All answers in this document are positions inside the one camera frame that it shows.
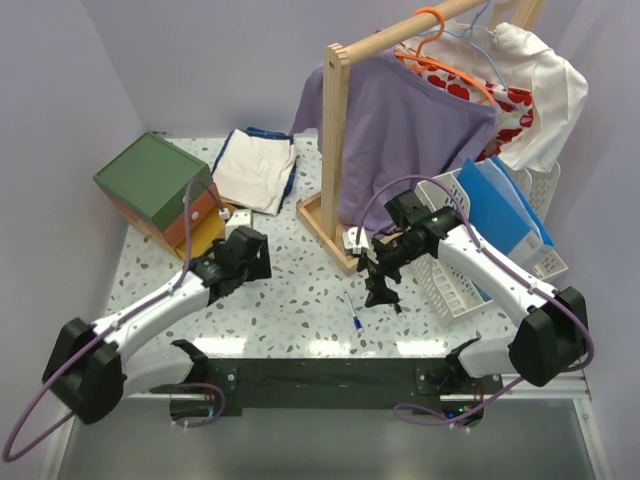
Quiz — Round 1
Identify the blue wire hanger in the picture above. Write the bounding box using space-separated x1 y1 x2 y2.
416 1 515 88

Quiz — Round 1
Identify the orange hanger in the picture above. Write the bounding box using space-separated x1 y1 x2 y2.
395 7 497 106

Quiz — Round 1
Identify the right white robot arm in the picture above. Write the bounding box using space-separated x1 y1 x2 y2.
343 191 594 393

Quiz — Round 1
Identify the green drawer box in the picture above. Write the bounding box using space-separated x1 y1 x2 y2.
94 132 212 233

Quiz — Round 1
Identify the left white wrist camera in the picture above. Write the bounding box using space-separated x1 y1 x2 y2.
217 209 253 240

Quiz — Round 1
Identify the folded white cloth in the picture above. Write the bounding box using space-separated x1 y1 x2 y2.
211 128 297 217

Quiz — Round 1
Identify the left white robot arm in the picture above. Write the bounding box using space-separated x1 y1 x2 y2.
43 226 271 425

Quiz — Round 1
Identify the wooden clothes rack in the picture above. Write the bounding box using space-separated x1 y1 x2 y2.
295 0 546 275

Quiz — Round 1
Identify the white shirt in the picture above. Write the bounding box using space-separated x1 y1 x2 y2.
425 22 588 172

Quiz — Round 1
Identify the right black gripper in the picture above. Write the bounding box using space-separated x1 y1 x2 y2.
357 233 426 308

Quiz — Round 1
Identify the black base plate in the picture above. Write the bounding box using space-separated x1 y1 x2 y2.
151 358 502 419

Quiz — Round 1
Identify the blue pen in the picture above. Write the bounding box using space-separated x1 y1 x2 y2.
343 290 364 333

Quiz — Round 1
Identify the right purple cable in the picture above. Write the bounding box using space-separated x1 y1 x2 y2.
357 174 596 426

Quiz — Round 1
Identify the white perforated file holder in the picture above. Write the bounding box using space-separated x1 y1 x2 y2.
411 162 568 326

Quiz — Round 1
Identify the yellow drawer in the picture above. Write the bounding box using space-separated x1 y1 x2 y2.
146 193 225 260

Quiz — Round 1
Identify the blue folder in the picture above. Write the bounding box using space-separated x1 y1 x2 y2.
457 156 555 269

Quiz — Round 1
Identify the red floral white garment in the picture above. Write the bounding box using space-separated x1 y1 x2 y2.
395 42 534 161

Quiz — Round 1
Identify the purple t-shirt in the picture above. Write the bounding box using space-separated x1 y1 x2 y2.
288 48 501 239

